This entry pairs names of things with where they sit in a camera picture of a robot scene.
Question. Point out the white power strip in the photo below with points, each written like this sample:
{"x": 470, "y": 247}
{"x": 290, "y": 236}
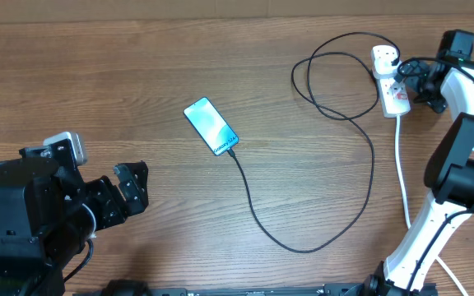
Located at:
{"x": 393, "y": 95}

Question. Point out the blue Galaxy smartphone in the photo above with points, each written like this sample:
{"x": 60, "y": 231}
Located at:
{"x": 211, "y": 126}

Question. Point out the white charger plug adapter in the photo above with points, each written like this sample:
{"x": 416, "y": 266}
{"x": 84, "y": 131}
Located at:
{"x": 383, "y": 69}

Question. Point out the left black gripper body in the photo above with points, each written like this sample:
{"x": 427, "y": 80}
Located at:
{"x": 104, "y": 202}

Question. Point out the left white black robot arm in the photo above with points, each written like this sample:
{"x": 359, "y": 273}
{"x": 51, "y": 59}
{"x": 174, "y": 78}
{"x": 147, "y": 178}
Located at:
{"x": 46, "y": 220}

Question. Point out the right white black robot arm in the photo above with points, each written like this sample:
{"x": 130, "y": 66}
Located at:
{"x": 444, "y": 82}

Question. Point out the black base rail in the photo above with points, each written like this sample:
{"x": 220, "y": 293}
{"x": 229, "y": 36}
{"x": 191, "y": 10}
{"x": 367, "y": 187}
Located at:
{"x": 128, "y": 287}

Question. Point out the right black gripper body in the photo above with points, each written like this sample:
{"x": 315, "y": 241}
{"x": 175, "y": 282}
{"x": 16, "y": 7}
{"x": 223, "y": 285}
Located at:
{"x": 427, "y": 90}

